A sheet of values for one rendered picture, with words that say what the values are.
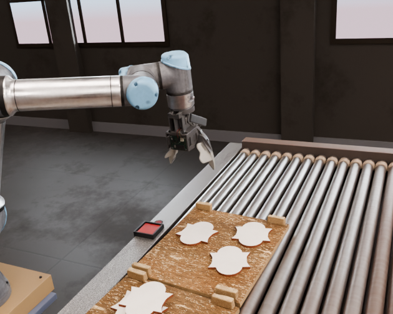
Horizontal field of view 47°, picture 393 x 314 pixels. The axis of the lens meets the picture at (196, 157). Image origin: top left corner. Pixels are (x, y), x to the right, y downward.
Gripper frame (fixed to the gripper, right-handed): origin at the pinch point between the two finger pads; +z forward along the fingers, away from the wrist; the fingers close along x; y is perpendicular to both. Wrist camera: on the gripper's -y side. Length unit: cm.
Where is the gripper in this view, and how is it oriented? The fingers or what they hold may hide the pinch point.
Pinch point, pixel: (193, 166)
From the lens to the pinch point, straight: 139.0
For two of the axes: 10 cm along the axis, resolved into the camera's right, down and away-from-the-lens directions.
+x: 8.8, 1.1, -4.6
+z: 1.1, 8.9, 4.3
